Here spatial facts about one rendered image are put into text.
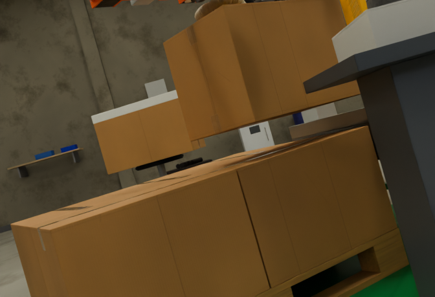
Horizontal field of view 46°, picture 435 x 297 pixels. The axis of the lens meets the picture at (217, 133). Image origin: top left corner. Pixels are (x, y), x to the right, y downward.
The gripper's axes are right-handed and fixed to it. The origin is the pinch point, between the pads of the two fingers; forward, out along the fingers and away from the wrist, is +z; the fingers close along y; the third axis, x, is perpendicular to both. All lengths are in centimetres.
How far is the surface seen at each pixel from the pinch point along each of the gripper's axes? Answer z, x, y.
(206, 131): 5, -7, 51
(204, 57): -5.6, -4.9, 25.9
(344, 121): -3, 51, 62
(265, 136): 650, 447, 74
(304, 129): 23, 51, 61
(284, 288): -20, -9, 107
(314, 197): -20, 14, 83
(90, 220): -20, -62, 66
